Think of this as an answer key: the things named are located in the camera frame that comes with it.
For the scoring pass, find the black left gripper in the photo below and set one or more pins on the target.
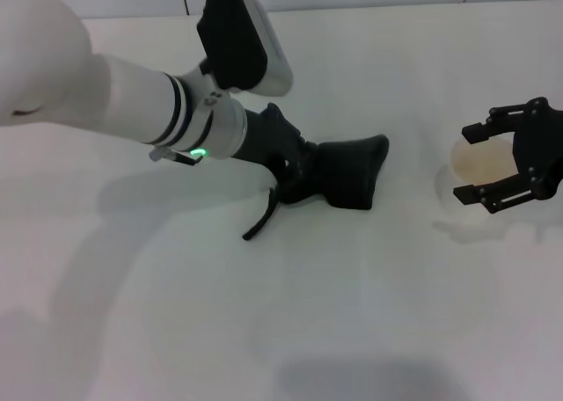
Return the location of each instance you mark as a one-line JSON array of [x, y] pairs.
[[268, 137]]

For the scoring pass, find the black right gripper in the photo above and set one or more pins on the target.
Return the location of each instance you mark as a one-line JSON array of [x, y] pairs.
[[545, 150]]

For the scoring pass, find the white paper cup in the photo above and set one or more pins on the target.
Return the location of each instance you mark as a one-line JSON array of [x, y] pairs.
[[484, 163]]

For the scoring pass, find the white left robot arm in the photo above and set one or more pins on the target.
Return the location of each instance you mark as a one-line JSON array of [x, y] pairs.
[[110, 89]]

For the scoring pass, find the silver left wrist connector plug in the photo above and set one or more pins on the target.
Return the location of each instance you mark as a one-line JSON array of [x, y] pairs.
[[158, 155]]

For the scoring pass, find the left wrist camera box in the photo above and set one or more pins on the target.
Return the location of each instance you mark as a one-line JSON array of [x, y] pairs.
[[239, 36]]

